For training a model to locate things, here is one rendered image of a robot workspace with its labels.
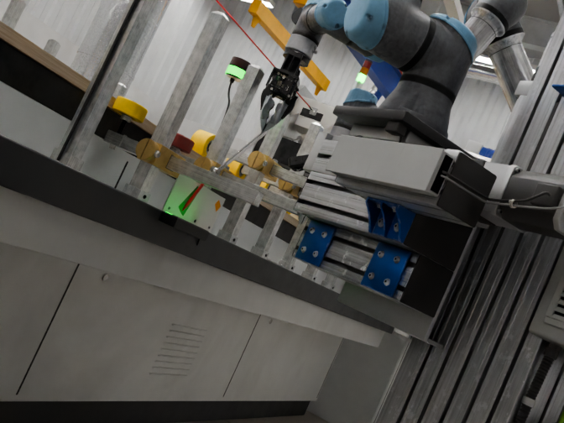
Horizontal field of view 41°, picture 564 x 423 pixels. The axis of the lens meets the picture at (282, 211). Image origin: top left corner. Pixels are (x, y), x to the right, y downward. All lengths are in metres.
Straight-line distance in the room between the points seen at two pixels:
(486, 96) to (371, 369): 7.56
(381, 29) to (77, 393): 1.38
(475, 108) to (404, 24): 10.04
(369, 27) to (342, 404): 3.31
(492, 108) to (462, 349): 10.15
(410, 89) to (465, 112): 10.04
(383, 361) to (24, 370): 2.76
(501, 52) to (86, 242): 1.10
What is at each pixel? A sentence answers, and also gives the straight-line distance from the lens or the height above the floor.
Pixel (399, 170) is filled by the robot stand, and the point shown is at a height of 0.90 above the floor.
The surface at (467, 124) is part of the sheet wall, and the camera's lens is 11.43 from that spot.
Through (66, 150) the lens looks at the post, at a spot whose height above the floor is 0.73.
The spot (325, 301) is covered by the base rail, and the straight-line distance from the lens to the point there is 3.01.
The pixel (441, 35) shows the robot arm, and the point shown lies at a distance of 1.49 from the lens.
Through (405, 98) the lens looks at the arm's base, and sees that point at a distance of 1.46.
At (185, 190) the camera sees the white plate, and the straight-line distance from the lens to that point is 1.84.
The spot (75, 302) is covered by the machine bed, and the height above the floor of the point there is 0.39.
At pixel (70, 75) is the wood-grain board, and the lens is 1.74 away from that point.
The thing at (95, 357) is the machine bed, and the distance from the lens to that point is 2.26.
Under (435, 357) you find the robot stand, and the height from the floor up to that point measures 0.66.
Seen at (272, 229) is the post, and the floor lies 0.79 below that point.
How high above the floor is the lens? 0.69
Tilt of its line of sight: 4 degrees up
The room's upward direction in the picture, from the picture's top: 25 degrees clockwise
